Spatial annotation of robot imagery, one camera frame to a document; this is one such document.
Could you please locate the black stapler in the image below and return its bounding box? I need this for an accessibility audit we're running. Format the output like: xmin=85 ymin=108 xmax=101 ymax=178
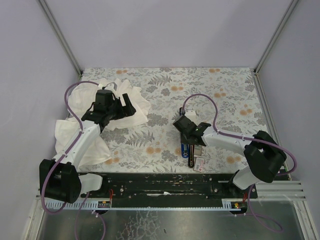
xmin=187 ymin=144 xmax=195 ymax=168

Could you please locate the blue stapler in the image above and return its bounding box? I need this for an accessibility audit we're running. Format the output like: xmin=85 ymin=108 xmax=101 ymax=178
xmin=178 ymin=107 xmax=190 ymax=159

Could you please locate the metal staple strip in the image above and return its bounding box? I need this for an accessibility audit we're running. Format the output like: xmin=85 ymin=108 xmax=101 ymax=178
xmin=193 ymin=145 xmax=203 ymax=156

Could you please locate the red white staple box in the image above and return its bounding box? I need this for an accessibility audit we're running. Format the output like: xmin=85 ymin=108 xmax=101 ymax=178
xmin=193 ymin=157 xmax=205 ymax=172

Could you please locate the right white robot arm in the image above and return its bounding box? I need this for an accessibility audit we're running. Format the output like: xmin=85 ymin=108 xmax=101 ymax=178
xmin=173 ymin=115 xmax=287 ymax=190

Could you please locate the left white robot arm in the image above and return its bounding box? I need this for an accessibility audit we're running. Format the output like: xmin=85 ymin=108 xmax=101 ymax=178
xmin=39 ymin=89 xmax=136 ymax=204

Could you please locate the white cloth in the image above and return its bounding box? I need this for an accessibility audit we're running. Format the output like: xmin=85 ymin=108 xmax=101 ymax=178
xmin=54 ymin=78 xmax=151 ymax=167

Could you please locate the floral tablecloth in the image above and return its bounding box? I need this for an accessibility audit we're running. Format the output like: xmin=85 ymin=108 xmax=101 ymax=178
xmin=78 ymin=67 xmax=267 ymax=173

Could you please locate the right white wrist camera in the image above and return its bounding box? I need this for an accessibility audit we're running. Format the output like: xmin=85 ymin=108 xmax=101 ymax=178
xmin=184 ymin=110 xmax=197 ymax=122

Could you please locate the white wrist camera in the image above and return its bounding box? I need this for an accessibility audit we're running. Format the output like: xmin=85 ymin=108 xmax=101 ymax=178
xmin=98 ymin=79 xmax=121 ymax=98
xmin=184 ymin=110 xmax=197 ymax=122

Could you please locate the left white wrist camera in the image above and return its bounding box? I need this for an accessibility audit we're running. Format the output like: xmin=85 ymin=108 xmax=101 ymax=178
xmin=98 ymin=79 xmax=121 ymax=98

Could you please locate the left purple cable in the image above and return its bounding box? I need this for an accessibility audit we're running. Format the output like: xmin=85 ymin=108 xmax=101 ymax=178
xmin=39 ymin=80 xmax=108 ymax=240

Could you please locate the white slotted cable duct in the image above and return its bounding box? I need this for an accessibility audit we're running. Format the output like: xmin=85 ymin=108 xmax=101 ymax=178
xmin=46 ymin=198 xmax=245 ymax=211

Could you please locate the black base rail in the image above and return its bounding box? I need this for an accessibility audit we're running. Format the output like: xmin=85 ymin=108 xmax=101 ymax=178
xmin=89 ymin=172 xmax=249 ymax=203

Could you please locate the right aluminium frame post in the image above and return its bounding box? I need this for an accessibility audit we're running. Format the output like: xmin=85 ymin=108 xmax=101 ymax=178
xmin=253 ymin=0 xmax=301 ymax=75

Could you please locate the aluminium frame post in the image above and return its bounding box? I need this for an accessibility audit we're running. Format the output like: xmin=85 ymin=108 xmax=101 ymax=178
xmin=36 ymin=0 xmax=83 ymax=77
xmin=253 ymin=0 xmax=301 ymax=75

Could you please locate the left aluminium frame post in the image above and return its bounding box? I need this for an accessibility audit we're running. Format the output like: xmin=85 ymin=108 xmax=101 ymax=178
xmin=36 ymin=0 xmax=83 ymax=77

